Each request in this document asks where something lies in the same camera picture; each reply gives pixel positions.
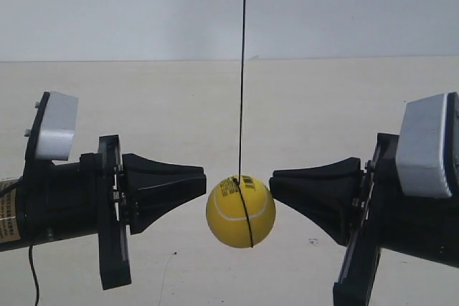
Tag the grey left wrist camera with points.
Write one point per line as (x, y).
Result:
(57, 128)

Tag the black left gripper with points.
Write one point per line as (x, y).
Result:
(83, 198)

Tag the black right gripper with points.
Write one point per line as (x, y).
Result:
(425, 228)

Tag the yellow tennis ball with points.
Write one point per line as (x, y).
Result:
(240, 211)

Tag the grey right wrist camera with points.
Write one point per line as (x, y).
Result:
(427, 149)

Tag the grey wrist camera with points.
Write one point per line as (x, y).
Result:
(57, 128)
(427, 149)

